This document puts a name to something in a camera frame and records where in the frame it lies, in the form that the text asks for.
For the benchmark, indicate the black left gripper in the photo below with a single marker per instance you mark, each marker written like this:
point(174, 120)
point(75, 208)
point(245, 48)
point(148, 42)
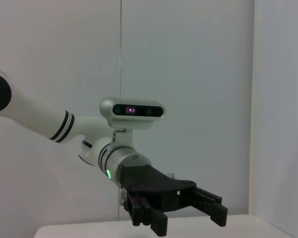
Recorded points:
point(149, 181)

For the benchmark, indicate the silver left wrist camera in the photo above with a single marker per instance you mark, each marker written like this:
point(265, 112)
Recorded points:
point(139, 122)

